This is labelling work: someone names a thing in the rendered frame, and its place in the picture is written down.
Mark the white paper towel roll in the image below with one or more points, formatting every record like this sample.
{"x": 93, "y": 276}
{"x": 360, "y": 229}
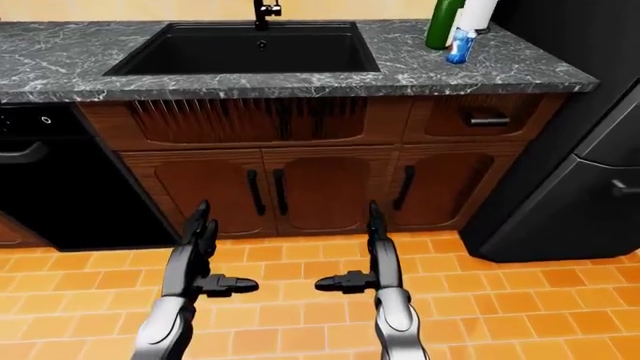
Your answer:
{"x": 476, "y": 14}

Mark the grey marble countertop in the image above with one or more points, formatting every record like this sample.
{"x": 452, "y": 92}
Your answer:
{"x": 465, "y": 75}

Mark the brown wooden drawer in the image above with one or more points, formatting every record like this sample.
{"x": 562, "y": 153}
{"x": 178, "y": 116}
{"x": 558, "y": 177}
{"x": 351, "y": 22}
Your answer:
{"x": 475, "y": 116}

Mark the brown wooden cabinet door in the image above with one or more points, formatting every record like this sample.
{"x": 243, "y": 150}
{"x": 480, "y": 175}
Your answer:
{"x": 445, "y": 187}
{"x": 325, "y": 191}
{"x": 210, "y": 195}

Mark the black dishwasher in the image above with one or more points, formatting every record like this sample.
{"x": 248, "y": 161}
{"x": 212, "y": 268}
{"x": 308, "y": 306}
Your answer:
{"x": 60, "y": 180}

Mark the black refrigerator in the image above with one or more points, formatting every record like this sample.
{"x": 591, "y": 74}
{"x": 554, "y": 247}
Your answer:
{"x": 560, "y": 157}

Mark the green glass bottle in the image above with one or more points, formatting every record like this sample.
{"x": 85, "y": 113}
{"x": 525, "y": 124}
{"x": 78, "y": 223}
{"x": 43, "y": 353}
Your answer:
{"x": 442, "y": 23}

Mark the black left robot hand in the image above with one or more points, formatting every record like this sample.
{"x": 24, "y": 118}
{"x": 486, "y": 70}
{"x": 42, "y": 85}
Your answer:
{"x": 186, "y": 258}

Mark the black sink basin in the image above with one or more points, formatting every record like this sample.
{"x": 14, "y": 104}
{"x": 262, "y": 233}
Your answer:
{"x": 245, "y": 50}

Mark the blue spray bottle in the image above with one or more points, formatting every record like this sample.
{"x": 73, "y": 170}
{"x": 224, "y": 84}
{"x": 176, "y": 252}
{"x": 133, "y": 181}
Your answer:
{"x": 461, "y": 47}

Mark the brown wooden sink cabinet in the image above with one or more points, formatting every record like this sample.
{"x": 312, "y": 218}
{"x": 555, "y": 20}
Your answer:
{"x": 320, "y": 157}

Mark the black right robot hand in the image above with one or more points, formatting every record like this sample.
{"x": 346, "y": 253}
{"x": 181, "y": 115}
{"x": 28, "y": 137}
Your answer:
{"x": 382, "y": 258}

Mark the black sink faucet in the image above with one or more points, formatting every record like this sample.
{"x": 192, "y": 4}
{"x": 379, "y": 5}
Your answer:
{"x": 263, "y": 13}

